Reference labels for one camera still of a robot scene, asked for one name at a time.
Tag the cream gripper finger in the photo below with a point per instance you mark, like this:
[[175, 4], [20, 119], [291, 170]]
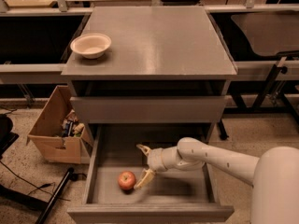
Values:
[[144, 149], [146, 177]]

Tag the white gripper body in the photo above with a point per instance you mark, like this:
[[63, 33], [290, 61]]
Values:
[[154, 160]]

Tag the red apple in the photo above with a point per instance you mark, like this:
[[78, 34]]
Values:
[[126, 180]]

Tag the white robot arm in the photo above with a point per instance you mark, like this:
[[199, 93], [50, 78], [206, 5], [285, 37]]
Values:
[[274, 177]]

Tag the open grey middle drawer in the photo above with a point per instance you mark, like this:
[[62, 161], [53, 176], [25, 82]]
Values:
[[173, 197]]

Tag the grey top drawer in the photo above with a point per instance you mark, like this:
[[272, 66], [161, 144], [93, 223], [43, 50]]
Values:
[[149, 109]]

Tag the grey drawer cabinet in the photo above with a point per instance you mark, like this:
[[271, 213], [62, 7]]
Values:
[[154, 52]]

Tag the items in cardboard box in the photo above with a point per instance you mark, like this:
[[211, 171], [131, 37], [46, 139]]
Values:
[[71, 126]]

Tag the black stand leg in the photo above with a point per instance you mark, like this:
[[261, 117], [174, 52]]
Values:
[[55, 196]]

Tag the brown cardboard box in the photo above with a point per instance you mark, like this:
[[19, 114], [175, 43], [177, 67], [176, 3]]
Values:
[[47, 133]]

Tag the white paper bowl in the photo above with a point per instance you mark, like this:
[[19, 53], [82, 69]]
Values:
[[91, 46]]

